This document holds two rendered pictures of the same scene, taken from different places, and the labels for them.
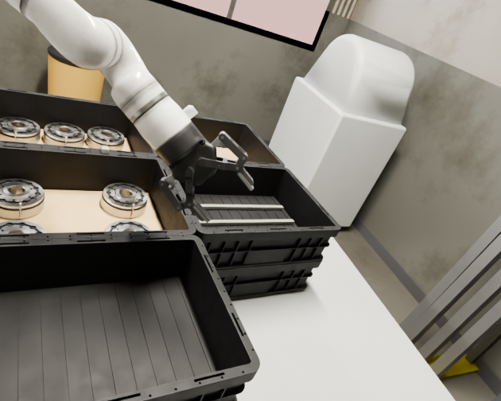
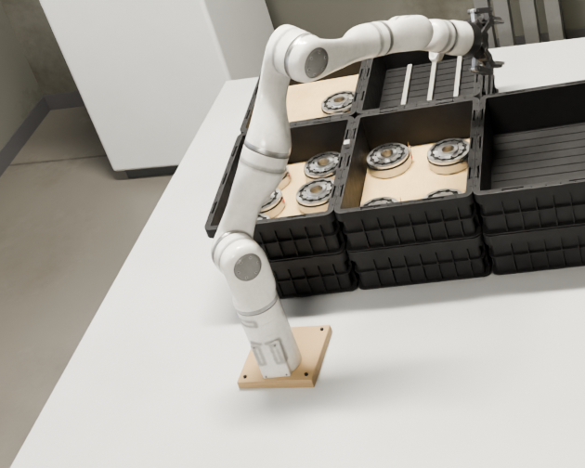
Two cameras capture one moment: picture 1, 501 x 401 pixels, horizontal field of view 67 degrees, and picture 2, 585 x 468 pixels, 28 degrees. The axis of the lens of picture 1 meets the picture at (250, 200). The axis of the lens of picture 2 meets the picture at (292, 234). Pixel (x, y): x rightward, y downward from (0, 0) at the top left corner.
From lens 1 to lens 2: 226 cm
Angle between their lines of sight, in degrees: 28
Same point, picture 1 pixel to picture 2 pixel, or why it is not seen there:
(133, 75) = (440, 24)
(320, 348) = not seen: hidden behind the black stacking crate
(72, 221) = (410, 190)
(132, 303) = (515, 157)
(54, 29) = (411, 39)
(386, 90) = not seen: outside the picture
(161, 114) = (461, 28)
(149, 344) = (556, 149)
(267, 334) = not seen: hidden behind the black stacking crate
